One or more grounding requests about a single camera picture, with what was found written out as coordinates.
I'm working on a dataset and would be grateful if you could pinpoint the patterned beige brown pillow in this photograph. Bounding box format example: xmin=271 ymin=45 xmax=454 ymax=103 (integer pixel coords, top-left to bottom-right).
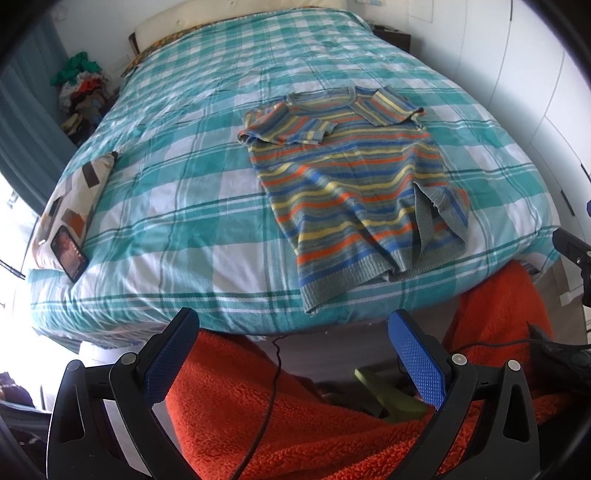
xmin=32 ymin=151 xmax=118 ymax=270

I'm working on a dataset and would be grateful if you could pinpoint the blue-grey curtain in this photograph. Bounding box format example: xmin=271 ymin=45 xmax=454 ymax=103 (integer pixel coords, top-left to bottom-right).
xmin=1 ymin=15 xmax=76 ymax=214

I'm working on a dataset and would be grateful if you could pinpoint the dark bedside table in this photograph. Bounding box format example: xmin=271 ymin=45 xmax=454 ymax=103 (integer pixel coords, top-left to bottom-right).
xmin=372 ymin=25 xmax=412 ymax=53

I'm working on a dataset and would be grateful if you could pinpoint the multicolour striped knit shirt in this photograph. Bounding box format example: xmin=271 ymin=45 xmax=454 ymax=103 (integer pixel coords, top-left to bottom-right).
xmin=238 ymin=86 xmax=469 ymax=313

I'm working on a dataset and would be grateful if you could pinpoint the pile of colourful clothes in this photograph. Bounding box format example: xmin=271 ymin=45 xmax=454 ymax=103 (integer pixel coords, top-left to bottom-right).
xmin=50 ymin=51 xmax=110 ymax=145

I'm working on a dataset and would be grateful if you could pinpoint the olive green object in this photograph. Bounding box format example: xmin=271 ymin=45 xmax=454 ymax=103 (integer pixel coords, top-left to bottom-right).
xmin=353 ymin=367 xmax=430 ymax=424

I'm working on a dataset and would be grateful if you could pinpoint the white wardrobe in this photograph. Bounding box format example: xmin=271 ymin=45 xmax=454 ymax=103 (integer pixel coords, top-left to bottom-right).
xmin=408 ymin=1 xmax=590 ymax=239

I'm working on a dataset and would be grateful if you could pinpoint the black smartphone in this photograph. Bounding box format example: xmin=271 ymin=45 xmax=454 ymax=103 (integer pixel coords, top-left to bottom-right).
xmin=50 ymin=225 xmax=89 ymax=283

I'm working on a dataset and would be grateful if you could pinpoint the orange fleece garment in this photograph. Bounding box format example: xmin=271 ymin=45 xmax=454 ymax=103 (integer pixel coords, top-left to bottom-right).
xmin=166 ymin=262 xmax=551 ymax=479

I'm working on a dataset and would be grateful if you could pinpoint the teal white plaid bedspread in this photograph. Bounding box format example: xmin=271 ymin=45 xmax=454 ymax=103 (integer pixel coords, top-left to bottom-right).
xmin=26 ymin=8 xmax=559 ymax=345

